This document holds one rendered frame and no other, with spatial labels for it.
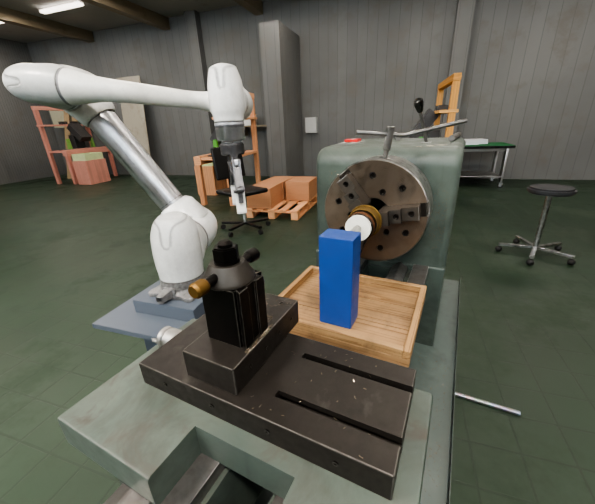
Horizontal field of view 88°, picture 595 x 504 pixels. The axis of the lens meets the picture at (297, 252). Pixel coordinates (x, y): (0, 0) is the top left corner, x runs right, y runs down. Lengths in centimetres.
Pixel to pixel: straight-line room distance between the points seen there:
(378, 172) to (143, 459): 82
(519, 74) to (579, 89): 112
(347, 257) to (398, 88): 762
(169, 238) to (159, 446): 68
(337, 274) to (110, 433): 49
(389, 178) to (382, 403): 62
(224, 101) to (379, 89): 733
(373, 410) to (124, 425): 37
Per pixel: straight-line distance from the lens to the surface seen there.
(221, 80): 101
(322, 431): 46
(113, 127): 133
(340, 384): 51
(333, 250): 68
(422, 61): 824
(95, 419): 63
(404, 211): 90
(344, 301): 72
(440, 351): 131
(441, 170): 107
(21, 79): 126
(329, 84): 841
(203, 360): 51
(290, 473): 49
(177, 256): 108
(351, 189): 92
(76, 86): 118
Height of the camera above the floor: 134
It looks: 23 degrees down
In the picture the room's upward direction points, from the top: 2 degrees counter-clockwise
